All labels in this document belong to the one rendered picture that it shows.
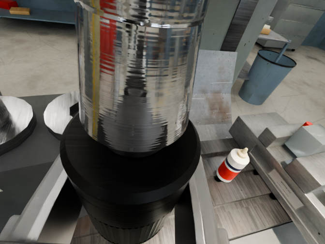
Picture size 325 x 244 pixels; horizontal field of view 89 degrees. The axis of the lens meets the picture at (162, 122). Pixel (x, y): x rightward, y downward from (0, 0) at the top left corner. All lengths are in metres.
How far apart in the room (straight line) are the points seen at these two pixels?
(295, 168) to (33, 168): 0.44
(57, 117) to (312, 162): 0.46
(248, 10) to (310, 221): 0.55
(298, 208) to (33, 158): 0.47
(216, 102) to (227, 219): 0.39
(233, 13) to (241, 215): 0.54
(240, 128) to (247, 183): 0.15
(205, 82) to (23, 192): 0.55
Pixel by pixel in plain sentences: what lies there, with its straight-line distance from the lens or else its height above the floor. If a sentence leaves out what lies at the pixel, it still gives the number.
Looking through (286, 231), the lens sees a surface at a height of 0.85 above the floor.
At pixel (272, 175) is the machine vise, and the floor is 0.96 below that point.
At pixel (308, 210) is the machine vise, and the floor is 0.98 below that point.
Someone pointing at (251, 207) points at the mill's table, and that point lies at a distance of 0.45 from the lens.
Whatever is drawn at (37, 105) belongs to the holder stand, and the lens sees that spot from 0.28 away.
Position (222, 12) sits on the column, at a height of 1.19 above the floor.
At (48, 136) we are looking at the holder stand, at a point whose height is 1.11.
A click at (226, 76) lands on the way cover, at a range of 0.67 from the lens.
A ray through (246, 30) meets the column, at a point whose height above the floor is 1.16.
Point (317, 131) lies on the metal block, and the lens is 0.49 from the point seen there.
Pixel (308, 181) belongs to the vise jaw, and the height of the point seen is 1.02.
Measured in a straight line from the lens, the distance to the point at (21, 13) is 4.10.
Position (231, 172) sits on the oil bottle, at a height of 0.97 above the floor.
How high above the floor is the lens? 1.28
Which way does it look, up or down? 44 degrees down
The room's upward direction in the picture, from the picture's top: 13 degrees clockwise
